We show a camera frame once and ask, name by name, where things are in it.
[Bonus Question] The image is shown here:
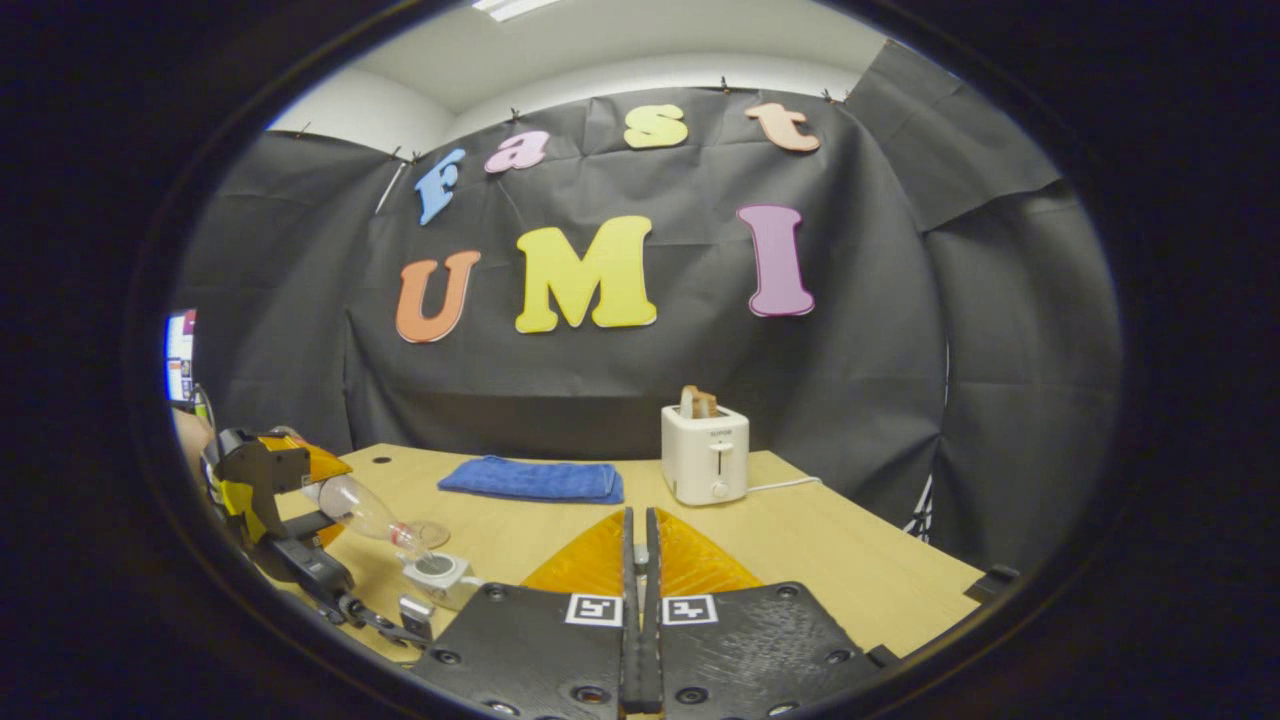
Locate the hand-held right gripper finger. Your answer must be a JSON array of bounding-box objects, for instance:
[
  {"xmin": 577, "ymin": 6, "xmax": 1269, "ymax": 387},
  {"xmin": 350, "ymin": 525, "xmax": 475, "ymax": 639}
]
[
  {"xmin": 643, "ymin": 507, "xmax": 886, "ymax": 720},
  {"xmin": 410, "ymin": 507, "xmax": 642, "ymax": 720}
]

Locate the clear plastic water bottle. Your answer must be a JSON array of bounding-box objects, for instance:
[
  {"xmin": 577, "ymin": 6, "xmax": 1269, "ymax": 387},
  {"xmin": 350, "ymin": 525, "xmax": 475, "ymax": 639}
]
[{"xmin": 300, "ymin": 475, "xmax": 433, "ymax": 556}]

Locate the white ceramic teacup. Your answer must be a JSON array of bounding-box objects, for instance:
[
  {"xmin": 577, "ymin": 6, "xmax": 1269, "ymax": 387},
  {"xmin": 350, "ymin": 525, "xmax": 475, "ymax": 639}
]
[{"xmin": 400, "ymin": 550, "xmax": 486, "ymax": 611}]

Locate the computer monitor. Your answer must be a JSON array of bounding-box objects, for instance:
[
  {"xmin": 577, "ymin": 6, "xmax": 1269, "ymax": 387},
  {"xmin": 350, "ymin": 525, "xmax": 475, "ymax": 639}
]
[{"xmin": 165, "ymin": 310, "xmax": 198, "ymax": 403}]

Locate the white toaster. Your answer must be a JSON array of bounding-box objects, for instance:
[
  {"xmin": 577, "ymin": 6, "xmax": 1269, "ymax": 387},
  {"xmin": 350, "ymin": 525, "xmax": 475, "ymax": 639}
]
[{"xmin": 660, "ymin": 404, "xmax": 751, "ymax": 507}]

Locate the blue folded towel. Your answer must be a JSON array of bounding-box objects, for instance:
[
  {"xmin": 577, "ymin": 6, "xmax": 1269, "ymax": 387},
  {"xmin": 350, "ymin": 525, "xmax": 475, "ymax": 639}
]
[{"xmin": 437, "ymin": 455, "xmax": 625, "ymax": 505}]

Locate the black backdrop cloth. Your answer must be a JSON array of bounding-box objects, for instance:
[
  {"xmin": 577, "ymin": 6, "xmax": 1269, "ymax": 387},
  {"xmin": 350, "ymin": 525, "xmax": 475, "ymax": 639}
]
[{"xmin": 175, "ymin": 40, "xmax": 1121, "ymax": 576}]

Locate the ceiling light panel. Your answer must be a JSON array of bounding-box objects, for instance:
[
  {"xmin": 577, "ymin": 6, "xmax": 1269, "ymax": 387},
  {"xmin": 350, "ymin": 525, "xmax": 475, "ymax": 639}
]
[{"xmin": 472, "ymin": 0, "xmax": 561, "ymax": 23}]

